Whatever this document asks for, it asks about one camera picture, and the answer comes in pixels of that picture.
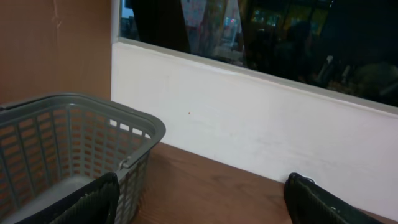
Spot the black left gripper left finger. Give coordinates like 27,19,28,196
14,172,120,224

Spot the white barcode scanner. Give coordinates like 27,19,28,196
301,176,317,184

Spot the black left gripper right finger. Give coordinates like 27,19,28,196
284,172,382,224

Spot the dark glass window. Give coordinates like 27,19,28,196
119,0,397,106

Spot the dark grey plastic basket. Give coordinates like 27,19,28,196
1,93,166,223

